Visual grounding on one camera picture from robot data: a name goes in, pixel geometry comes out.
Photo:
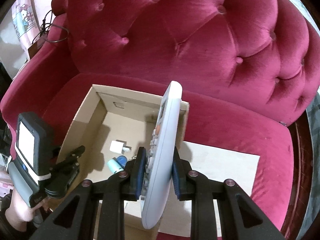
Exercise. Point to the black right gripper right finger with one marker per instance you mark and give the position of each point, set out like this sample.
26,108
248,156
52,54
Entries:
240,217

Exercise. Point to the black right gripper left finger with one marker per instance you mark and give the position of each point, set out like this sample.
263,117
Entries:
98,204

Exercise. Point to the white remote control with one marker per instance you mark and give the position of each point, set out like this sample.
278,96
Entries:
157,177

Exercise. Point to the white usb charger plug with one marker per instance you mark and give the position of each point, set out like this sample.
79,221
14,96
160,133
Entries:
119,147

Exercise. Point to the brown cardboard box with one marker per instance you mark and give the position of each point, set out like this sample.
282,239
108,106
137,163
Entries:
110,113

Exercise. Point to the left hand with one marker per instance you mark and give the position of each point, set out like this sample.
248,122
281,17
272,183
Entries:
19,213

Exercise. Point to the white paper sheet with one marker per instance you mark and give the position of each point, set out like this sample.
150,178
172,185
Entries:
216,164

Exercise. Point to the light blue white tube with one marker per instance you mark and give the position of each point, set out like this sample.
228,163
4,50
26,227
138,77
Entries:
114,166

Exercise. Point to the blue round key fob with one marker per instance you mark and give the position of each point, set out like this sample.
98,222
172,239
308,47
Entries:
122,161

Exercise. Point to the brown leather tag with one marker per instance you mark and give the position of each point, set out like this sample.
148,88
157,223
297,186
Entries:
36,46

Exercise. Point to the red velvet tufted sofa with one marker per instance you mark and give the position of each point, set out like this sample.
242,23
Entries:
248,68

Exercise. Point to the metal keychain with carabiner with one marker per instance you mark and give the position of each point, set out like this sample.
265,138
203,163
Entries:
132,157

